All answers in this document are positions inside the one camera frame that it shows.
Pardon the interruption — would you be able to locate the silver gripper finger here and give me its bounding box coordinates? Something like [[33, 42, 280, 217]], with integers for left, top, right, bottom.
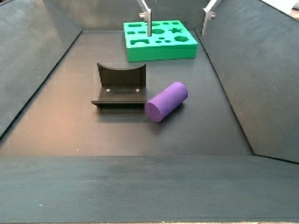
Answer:
[[136, 0, 152, 37], [200, 0, 220, 36]]

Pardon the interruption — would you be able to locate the purple cylinder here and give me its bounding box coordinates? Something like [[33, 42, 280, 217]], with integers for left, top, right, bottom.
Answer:
[[144, 82, 188, 123]]

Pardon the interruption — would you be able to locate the green foam shape board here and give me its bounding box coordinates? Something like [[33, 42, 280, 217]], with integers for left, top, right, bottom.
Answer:
[[122, 20, 199, 62]]

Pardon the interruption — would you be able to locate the black cradle stand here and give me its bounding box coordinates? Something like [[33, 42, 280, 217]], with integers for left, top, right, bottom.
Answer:
[[90, 64, 146, 106]]

